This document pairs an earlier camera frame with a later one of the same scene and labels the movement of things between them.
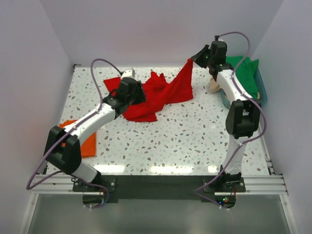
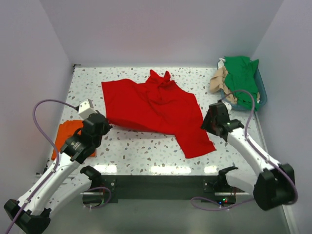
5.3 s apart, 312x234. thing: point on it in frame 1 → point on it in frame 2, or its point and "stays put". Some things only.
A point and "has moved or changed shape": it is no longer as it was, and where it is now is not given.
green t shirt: [246, 73] stays put
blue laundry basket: [261, 87] stays put
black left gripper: [141, 96] → [107, 126]
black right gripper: [197, 58] → [204, 125]
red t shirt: [158, 91] has moved or changed shape
